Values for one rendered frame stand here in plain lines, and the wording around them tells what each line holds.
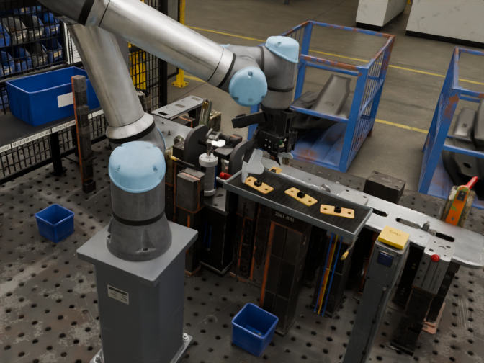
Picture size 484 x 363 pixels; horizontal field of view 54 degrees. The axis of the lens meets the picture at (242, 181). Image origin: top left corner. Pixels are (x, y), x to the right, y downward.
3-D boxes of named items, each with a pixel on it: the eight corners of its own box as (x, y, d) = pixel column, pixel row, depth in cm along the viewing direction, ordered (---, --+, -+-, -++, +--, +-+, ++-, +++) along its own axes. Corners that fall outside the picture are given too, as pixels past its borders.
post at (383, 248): (371, 361, 137) (412, 240, 114) (362, 379, 131) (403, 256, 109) (346, 348, 140) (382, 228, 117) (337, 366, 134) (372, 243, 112)
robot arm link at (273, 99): (255, 85, 110) (276, 78, 116) (253, 104, 113) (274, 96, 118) (279, 94, 106) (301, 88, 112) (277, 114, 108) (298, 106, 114)
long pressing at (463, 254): (491, 235, 146) (493, 231, 145) (481, 275, 129) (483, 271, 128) (150, 114, 203) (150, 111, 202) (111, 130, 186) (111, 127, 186)
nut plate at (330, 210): (353, 210, 120) (354, 207, 119) (353, 219, 116) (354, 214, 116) (320, 204, 121) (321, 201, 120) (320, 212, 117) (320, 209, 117)
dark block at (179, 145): (193, 243, 176) (197, 142, 154) (181, 253, 170) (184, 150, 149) (182, 238, 178) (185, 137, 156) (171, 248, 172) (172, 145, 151)
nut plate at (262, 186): (274, 189, 125) (274, 186, 124) (265, 194, 123) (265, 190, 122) (251, 177, 130) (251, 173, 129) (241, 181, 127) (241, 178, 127)
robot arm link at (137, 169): (108, 222, 100) (104, 166, 94) (114, 188, 112) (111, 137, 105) (166, 220, 102) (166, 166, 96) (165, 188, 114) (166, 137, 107)
